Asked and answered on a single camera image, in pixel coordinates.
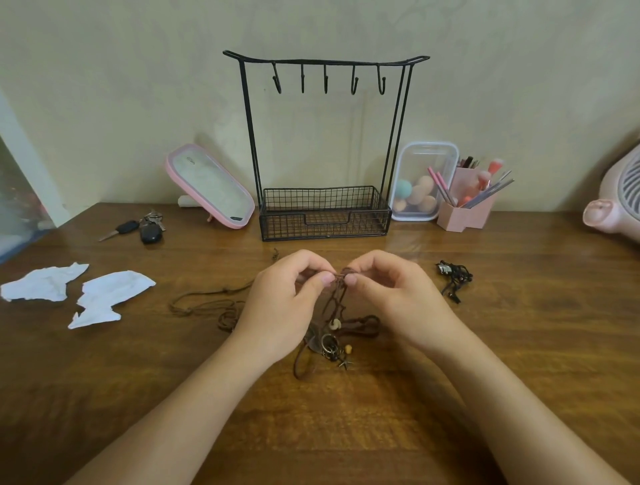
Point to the person's left hand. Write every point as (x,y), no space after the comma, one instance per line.
(280,310)

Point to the person's right hand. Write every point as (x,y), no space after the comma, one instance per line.
(410,305)

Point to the person's right forearm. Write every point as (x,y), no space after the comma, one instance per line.
(520,424)

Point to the person's left forearm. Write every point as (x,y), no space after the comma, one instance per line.
(170,424)

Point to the pink brush holder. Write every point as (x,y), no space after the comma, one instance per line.
(461,221)

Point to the small peach makeup sponge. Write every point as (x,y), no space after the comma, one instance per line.
(399,205)

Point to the teal makeup sponge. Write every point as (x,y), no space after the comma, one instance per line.
(402,188)

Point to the pink pen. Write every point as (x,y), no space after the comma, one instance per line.
(443,186)
(434,178)

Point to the grey purple pencil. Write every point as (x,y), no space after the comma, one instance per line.
(487,193)

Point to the pink framed table mirror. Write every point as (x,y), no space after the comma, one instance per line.
(209,186)

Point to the pink makeup brush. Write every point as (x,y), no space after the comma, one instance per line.
(483,180)

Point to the clear plastic container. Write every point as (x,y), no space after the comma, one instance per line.
(423,157)

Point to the black oval key fob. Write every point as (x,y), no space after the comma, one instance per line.
(150,234)

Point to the dark cosmetic pencils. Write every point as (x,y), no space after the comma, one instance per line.
(468,162)

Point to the silver key bunch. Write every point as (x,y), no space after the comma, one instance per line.
(153,218)

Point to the coral tipped makeup brush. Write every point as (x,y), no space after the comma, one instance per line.
(495,166)

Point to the white crumpled paper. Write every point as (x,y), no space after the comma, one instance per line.
(112,291)
(42,284)

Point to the black headed car key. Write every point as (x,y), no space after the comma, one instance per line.
(128,227)

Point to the pink pig shaped desk fan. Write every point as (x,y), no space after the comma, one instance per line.
(617,207)

